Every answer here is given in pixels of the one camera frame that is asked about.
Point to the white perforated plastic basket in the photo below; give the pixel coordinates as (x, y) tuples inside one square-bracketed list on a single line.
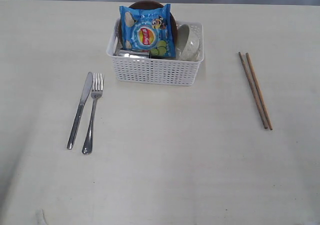
[(157, 71)]

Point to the stainless steel mug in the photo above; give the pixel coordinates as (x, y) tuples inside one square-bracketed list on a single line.
[(132, 54)]

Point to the silver metal fork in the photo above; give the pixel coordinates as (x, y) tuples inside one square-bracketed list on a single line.
[(96, 94)]

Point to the white ceramic bowl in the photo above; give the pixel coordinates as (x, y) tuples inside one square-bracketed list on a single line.
[(187, 45)]

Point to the silver metal knife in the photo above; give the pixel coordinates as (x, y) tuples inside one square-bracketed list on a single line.
[(84, 96)]

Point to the blue Lay's chips bag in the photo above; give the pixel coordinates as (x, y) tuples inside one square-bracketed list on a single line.
[(148, 30)]

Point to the wooden chopstick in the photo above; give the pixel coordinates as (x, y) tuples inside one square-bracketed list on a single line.
[(253, 91), (260, 95)]

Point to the brown wooden plate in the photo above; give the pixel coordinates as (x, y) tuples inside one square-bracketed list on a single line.
[(149, 5)]

